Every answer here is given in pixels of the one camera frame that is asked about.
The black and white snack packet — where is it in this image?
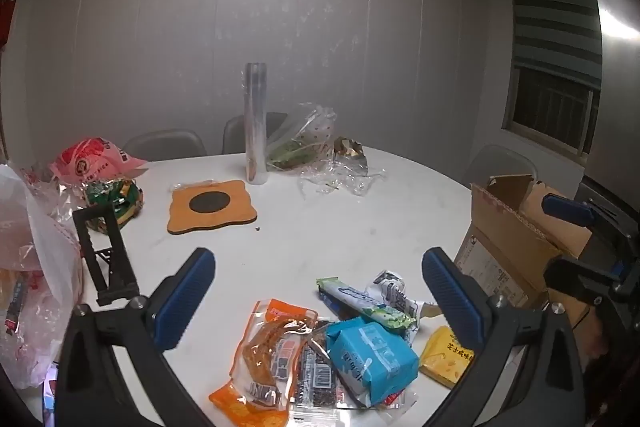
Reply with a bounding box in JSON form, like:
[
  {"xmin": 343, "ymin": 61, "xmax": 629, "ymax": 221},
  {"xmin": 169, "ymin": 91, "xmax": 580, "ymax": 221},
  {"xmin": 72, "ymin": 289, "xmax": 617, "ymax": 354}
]
[{"xmin": 370, "ymin": 270, "xmax": 427, "ymax": 319}]

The window with striped blind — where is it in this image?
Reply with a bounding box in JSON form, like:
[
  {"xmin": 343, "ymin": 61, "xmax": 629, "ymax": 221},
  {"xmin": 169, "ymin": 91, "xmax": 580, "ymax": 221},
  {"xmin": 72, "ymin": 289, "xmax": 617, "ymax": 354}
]
[{"xmin": 501, "ymin": 0, "xmax": 604, "ymax": 158}]

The green snack packet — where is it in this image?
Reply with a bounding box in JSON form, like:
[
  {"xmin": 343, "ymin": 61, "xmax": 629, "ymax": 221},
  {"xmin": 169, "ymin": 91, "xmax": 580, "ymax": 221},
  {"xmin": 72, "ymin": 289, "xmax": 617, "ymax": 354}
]
[{"xmin": 84, "ymin": 179, "xmax": 146, "ymax": 228}]

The black sesame bar packet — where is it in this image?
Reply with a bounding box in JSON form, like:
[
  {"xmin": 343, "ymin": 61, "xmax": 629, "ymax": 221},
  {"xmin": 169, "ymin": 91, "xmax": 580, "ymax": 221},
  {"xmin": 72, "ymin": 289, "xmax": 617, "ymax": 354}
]
[{"xmin": 290, "ymin": 322, "xmax": 347, "ymax": 409}]

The red wall decoration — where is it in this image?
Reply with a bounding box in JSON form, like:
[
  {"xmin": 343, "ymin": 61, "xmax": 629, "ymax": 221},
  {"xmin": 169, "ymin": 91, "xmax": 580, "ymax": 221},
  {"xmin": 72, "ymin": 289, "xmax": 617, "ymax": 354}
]
[{"xmin": 0, "ymin": 0, "xmax": 19, "ymax": 54}]

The silver refrigerator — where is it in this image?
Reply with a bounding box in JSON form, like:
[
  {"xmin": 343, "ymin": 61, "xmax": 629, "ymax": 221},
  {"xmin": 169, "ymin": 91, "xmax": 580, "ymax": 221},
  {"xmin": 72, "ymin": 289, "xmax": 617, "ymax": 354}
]
[{"xmin": 580, "ymin": 0, "xmax": 640, "ymax": 228}]

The pink plastic bag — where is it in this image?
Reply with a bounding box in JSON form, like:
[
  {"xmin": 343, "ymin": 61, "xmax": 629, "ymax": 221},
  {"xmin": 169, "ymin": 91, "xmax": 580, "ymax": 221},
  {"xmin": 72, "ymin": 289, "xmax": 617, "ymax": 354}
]
[{"xmin": 50, "ymin": 137, "xmax": 150, "ymax": 186}]

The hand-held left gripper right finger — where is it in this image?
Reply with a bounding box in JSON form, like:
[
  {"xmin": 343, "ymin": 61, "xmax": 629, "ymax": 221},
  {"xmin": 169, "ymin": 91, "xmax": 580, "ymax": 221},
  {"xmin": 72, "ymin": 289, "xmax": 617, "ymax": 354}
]
[{"xmin": 421, "ymin": 247, "xmax": 586, "ymax": 427}]

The blue snack packet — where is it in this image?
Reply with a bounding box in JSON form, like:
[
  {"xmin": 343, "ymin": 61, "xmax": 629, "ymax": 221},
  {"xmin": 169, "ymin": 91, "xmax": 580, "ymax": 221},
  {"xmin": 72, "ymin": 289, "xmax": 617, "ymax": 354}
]
[{"xmin": 326, "ymin": 317, "xmax": 420, "ymax": 408}]

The green and white bar packet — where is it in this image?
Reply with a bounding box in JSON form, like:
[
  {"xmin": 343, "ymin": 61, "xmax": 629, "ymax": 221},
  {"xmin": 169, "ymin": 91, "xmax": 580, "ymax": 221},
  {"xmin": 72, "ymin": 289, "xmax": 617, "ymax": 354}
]
[{"xmin": 316, "ymin": 277, "xmax": 417, "ymax": 333}]

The yellow snack packet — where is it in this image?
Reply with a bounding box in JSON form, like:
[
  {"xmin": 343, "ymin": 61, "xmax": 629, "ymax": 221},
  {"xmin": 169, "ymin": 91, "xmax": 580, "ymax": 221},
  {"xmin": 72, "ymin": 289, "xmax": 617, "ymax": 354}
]
[{"xmin": 419, "ymin": 326, "xmax": 475, "ymax": 389}]

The grey chair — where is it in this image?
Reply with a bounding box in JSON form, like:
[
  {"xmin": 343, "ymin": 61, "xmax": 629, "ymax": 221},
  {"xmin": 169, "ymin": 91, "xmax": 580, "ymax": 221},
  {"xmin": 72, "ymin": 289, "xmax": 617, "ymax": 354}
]
[
  {"xmin": 122, "ymin": 129, "xmax": 207, "ymax": 162},
  {"xmin": 465, "ymin": 144, "xmax": 539, "ymax": 190},
  {"xmin": 222, "ymin": 112, "xmax": 289, "ymax": 155}
]

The black folding stand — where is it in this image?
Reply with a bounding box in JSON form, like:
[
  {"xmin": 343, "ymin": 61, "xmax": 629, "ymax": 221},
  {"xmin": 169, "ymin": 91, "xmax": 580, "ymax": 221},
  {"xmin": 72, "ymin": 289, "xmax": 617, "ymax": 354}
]
[{"xmin": 72, "ymin": 202, "xmax": 141, "ymax": 306}]

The crumpled clear plastic wrap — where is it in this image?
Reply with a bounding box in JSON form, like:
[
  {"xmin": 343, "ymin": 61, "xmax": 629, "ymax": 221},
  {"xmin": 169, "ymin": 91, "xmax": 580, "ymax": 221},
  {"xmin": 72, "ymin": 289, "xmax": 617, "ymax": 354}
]
[{"xmin": 299, "ymin": 157, "xmax": 387, "ymax": 198}]

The clear plastic film roll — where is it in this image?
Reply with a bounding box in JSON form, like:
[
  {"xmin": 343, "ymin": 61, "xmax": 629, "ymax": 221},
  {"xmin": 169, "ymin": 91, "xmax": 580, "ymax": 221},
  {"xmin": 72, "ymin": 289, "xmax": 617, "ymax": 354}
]
[{"xmin": 244, "ymin": 63, "xmax": 270, "ymax": 186}]

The orange mat with dark centre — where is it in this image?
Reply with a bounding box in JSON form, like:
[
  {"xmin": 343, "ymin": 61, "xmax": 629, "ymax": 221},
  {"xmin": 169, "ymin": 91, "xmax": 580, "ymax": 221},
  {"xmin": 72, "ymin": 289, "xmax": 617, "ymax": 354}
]
[{"xmin": 167, "ymin": 179, "xmax": 259, "ymax": 236}]

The gold foil packet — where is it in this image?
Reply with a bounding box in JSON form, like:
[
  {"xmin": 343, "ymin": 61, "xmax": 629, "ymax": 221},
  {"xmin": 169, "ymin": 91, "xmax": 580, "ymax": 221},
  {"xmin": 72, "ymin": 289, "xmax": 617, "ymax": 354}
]
[{"xmin": 333, "ymin": 137, "xmax": 369, "ymax": 168}]

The orange snack packet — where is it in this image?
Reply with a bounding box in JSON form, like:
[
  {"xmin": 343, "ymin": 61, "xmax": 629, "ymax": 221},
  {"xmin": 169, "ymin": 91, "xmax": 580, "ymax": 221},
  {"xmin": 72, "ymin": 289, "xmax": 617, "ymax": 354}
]
[{"xmin": 209, "ymin": 298, "xmax": 319, "ymax": 427}]

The clear bag with greens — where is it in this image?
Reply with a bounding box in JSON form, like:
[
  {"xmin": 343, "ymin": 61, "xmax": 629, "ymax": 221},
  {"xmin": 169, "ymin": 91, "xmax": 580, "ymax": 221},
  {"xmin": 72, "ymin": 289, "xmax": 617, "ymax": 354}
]
[{"xmin": 266, "ymin": 104, "xmax": 337, "ymax": 172}]

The brown cardboard box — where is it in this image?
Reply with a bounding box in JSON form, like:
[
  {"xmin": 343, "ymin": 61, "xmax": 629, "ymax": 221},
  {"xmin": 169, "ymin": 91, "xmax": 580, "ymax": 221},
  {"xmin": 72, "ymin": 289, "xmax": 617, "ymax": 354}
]
[{"xmin": 455, "ymin": 173, "xmax": 597, "ymax": 314}]

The purple packet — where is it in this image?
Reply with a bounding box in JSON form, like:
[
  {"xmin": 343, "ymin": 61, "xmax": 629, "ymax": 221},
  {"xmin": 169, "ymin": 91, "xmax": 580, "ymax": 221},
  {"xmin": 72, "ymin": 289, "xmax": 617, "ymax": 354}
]
[{"xmin": 42, "ymin": 361, "xmax": 61, "ymax": 414}]

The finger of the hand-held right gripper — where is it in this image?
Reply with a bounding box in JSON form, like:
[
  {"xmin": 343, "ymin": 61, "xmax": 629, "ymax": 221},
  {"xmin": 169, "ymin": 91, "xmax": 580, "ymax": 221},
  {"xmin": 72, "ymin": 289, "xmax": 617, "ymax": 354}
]
[
  {"xmin": 541, "ymin": 194, "xmax": 597, "ymax": 226},
  {"xmin": 544, "ymin": 256, "xmax": 627, "ymax": 304}
]

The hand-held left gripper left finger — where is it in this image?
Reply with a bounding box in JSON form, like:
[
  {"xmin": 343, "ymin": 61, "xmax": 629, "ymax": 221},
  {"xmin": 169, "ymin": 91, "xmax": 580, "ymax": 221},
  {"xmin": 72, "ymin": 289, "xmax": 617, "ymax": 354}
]
[{"xmin": 55, "ymin": 248, "xmax": 217, "ymax": 427}]

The white plastic bag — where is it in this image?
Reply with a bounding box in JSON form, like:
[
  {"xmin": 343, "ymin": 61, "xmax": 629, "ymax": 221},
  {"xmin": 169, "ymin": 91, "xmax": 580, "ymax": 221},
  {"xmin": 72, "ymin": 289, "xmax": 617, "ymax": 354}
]
[{"xmin": 0, "ymin": 162, "xmax": 84, "ymax": 390}]

